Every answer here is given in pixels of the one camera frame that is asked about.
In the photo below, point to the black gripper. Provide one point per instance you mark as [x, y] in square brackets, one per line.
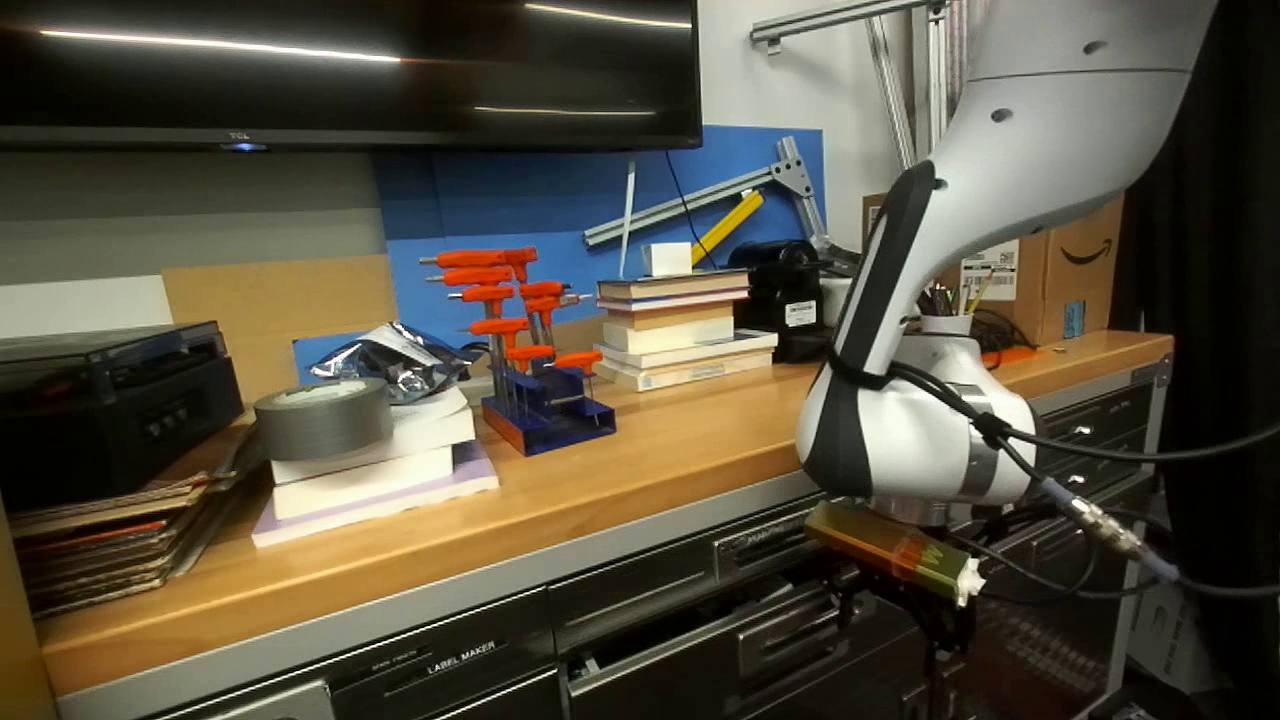
[951, 629]

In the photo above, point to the grey metal drawer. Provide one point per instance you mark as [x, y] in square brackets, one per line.
[664, 666]

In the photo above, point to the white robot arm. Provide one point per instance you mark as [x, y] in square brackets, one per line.
[1042, 132]

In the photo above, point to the cardboard box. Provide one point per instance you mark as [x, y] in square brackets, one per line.
[1082, 267]

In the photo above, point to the black device white label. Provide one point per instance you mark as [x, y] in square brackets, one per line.
[764, 281]

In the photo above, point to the stack of beige books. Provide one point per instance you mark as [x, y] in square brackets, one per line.
[681, 332]

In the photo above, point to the black curtain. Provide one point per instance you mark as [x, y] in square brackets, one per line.
[1212, 267]

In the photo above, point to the yellow bar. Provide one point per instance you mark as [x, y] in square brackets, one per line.
[727, 226]

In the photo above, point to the small white box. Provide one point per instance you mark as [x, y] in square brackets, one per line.
[668, 256]

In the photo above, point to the grey tool cabinet workbench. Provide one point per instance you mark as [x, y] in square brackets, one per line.
[441, 653]

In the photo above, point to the thin white rod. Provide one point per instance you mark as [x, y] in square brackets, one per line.
[625, 213]

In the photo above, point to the lavender flat book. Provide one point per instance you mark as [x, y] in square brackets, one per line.
[400, 512]

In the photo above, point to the blue board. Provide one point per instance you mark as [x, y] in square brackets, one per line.
[533, 203]

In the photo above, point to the white book stack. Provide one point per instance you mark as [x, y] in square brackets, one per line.
[360, 484]

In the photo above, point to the silver foil bag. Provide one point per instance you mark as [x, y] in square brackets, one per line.
[394, 352]

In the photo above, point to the brown cardboard panel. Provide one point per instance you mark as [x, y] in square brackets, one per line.
[265, 322]

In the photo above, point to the stack of brown folders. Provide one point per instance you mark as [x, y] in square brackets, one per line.
[121, 546]

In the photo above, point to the black electronics box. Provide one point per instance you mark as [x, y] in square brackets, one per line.
[106, 412]

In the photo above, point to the white board panel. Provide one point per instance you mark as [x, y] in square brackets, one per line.
[80, 306]

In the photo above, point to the olive wrist camera box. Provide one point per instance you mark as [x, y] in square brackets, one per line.
[894, 546]

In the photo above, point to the aluminium angle bracket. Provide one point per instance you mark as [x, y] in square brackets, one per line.
[786, 169]

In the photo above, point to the aluminium frame rail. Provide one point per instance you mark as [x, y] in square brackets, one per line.
[826, 22]

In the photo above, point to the grey duct tape roll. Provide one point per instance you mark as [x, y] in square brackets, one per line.
[320, 420]

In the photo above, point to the black wall monitor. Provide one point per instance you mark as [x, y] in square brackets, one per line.
[334, 81]

